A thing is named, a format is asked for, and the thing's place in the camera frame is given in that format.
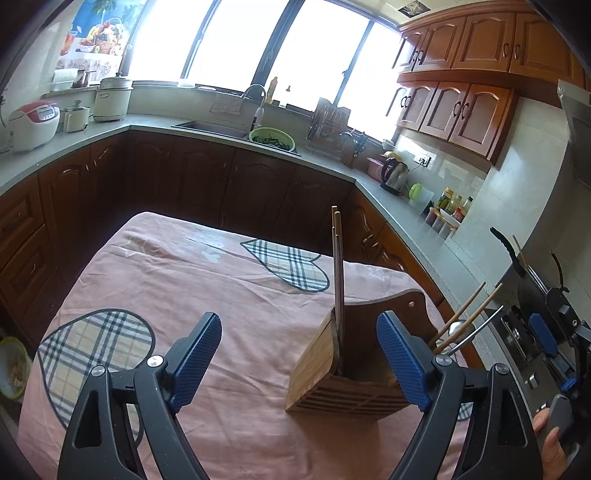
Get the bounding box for kitchen window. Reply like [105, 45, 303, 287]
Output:
[124, 0, 402, 139]

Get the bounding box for grey countertop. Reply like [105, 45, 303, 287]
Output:
[0, 111, 509, 315]

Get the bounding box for wooden utensil holder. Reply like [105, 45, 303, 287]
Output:
[285, 290, 439, 421]

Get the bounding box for metal dish rack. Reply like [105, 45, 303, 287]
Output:
[305, 97, 370, 160]

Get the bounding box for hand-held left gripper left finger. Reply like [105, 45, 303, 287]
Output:
[58, 311, 223, 480]

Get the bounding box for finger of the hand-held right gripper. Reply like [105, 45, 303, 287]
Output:
[547, 288, 580, 333]
[529, 313, 578, 391]

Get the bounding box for green plastic basin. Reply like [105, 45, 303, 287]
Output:
[0, 336, 32, 400]

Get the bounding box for row of seasoning bottles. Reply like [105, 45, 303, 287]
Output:
[422, 187, 474, 240]

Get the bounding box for pink plaid-heart tablecloth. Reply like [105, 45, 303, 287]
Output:
[17, 211, 476, 480]

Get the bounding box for green bowl of vegetables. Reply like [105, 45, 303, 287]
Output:
[248, 127, 296, 153]

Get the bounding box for white and red rice cooker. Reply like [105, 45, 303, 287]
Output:
[7, 100, 61, 153]

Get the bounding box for person's right hand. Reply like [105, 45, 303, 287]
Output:
[531, 408, 573, 480]

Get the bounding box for metal chopstick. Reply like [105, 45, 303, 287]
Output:
[443, 305, 505, 357]

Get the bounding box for brown wooden chopstick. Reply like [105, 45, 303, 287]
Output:
[426, 281, 487, 347]

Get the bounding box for kitchen sink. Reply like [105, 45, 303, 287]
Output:
[171, 120, 252, 139]

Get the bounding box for sink faucet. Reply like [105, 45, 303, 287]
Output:
[241, 84, 267, 132]

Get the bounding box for metal range hood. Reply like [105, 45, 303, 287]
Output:
[556, 79, 591, 190]

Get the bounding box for electric kettle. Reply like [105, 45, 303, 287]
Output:
[380, 157, 411, 192]

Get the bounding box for thin dark chopstick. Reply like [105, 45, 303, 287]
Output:
[331, 206, 342, 377]

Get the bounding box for brown wooden upper cabinets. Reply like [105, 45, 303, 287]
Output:
[394, 11, 585, 167]

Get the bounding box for brown wooden lower cabinets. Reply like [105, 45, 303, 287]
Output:
[0, 129, 462, 352]

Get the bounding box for pale bamboo chopstick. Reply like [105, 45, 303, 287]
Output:
[433, 284, 504, 355]

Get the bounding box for brown wooden cabinets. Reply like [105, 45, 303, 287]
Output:
[0, 129, 462, 352]
[394, 11, 585, 167]

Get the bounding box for black-handled pan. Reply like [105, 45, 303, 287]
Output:
[490, 226, 550, 319]

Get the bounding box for small white pot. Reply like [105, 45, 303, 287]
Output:
[62, 100, 90, 134]

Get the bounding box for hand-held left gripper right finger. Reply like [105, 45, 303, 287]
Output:
[376, 310, 541, 480]

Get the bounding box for large white pot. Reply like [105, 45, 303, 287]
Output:
[93, 73, 134, 123]

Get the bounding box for fruit and palm wall poster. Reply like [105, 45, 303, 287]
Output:
[58, 0, 151, 70]

